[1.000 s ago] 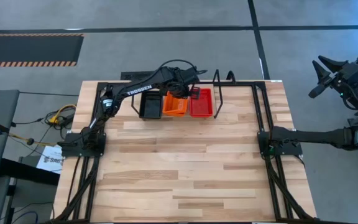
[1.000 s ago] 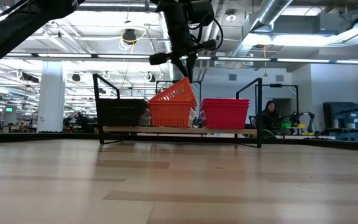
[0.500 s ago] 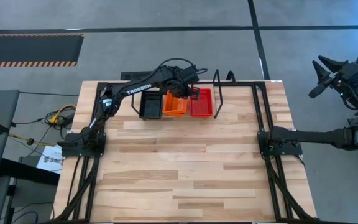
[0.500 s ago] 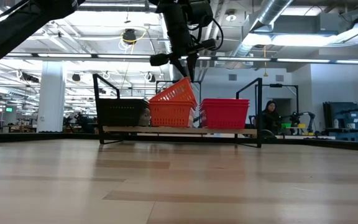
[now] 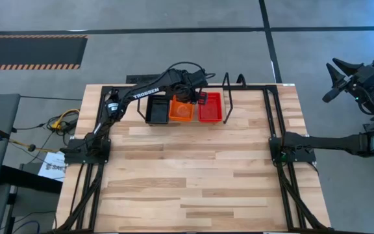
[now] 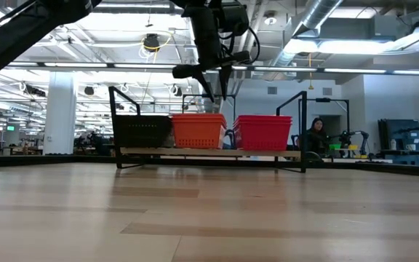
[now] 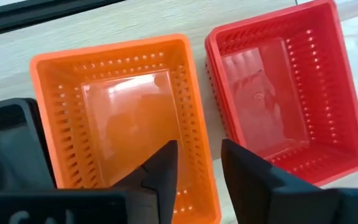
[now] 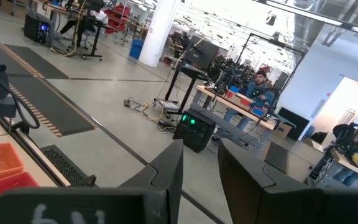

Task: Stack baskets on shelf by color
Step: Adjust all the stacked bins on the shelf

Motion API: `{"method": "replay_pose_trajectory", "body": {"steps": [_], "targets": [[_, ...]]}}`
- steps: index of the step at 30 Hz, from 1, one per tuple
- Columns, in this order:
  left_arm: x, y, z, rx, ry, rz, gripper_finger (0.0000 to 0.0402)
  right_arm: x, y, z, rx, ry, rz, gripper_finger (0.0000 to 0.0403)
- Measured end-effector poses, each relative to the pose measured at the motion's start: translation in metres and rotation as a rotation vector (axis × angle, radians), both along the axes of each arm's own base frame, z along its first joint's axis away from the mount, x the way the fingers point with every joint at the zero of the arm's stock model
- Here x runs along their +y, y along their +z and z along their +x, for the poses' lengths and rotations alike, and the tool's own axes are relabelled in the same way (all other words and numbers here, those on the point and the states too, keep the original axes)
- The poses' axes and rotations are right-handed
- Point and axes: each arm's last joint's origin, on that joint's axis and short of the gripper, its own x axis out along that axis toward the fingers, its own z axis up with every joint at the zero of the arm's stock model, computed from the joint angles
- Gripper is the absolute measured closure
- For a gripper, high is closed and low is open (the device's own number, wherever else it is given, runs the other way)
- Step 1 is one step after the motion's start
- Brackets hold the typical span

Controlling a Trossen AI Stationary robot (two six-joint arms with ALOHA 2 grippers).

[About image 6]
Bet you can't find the bright ceiling light panel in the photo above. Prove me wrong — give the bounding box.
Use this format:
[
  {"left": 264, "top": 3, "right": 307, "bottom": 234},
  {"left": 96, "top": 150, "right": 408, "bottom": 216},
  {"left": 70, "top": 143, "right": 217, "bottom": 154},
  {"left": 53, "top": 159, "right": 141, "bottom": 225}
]
[{"left": 284, "top": 21, "right": 419, "bottom": 55}]

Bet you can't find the blue-grey cabinet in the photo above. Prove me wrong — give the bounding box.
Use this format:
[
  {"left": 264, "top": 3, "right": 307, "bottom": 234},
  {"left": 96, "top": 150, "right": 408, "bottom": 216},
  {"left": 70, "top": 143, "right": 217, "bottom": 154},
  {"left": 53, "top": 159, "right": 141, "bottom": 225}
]
[{"left": 378, "top": 119, "right": 419, "bottom": 167}]

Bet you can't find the yellow hanging cord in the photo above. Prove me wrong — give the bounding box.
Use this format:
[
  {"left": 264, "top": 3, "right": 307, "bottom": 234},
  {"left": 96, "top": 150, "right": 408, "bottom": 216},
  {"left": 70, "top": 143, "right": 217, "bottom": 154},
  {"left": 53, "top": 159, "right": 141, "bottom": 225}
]
[{"left": 306, "top": 52, "right": 314, "bottom": 91}]

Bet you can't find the black plastic slotted basket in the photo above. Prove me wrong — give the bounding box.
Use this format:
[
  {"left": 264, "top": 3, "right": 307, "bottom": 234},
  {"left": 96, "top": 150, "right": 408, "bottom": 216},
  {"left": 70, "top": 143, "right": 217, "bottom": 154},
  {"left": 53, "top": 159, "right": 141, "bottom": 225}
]
[
  {"left": 113, "top": 114, "right": 175, "bottom": 121},
  {"left": 113, "top": 118, "right": 175, "bottom": 125},
  {"left": 113, "top": 122, "right": 174, "bottom": 149}
]

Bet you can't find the black aluminium table frame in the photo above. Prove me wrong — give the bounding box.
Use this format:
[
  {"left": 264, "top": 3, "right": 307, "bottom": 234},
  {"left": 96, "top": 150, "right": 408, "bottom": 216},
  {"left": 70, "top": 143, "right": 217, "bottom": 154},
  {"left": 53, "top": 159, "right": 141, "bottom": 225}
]
[{"left": 0, "top": 154, "right": 419, "bottom": 179}]

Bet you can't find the black wire rack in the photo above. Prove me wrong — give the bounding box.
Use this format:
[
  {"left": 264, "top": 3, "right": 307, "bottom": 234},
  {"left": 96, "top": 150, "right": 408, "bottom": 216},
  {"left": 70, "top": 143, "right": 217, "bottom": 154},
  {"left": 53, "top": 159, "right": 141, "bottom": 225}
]
[{"left": 108, "top": 85, "right": 308, "bottom": 175}]

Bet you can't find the smooth silver duct pipe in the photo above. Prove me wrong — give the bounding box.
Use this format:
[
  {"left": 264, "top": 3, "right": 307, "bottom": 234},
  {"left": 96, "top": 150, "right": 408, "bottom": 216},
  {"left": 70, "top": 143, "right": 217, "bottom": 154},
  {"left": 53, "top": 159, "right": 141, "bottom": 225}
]
[{"left": 267, "top": 0, "right": 344, "bottom": 70}]

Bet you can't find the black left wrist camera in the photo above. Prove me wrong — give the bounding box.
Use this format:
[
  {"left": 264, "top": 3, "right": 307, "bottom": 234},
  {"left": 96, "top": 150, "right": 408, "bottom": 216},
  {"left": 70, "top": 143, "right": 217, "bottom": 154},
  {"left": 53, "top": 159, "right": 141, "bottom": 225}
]
[{"left": 218, "top": 0, "right": 250, "bottom": 37}]

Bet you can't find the person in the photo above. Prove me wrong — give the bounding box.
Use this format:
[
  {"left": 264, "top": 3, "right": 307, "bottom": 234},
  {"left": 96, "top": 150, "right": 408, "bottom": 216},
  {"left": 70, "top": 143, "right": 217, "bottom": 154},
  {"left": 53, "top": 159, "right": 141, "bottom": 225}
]
[{"left": 306, "top": 116, "right": 332, "bottom": 156}]

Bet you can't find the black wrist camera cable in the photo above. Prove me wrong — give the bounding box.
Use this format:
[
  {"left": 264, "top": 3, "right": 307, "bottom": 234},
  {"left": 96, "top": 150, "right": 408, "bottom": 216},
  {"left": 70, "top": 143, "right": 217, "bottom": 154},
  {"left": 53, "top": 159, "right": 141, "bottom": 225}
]
[{"left": 227, "top": 25, "right": 261, "bottom": 65}]

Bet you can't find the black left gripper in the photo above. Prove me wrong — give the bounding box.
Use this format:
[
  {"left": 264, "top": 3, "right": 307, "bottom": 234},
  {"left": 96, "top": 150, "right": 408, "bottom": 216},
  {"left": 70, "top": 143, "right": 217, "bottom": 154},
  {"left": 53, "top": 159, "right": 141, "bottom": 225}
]
[{"left": 172, "top": 0, "right": 251, "bottom": 103}]

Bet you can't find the black ceiling device yellow cable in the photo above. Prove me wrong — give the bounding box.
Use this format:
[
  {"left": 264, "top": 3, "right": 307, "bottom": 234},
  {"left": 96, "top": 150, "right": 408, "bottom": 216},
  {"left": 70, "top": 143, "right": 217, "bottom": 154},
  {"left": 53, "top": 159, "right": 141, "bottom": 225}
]
[{"left": 142, "top": 32, "right": 174, "bottom": 52}]

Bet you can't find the long ceiling light bar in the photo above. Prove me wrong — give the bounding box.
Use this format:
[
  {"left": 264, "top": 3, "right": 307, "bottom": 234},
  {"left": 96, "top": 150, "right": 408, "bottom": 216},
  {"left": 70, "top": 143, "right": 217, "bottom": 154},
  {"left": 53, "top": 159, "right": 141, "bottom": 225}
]
[{"left": 7, "top": 61, "right": 419, "bottom": 76}]

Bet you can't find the black metal background frame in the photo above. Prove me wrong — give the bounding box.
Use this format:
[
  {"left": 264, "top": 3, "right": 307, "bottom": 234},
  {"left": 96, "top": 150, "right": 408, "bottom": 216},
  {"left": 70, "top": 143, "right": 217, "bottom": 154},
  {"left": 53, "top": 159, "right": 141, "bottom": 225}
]
[{"left": 298, "top": 97, "right": 351, "bottom": 146}]

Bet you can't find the white square pillar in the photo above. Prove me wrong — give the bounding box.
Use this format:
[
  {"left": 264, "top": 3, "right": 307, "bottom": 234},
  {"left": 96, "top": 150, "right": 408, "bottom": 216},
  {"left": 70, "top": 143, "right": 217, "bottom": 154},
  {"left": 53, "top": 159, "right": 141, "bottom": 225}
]
[{"left": 43, "top": 71, "right": 78, "bottom": 156}]

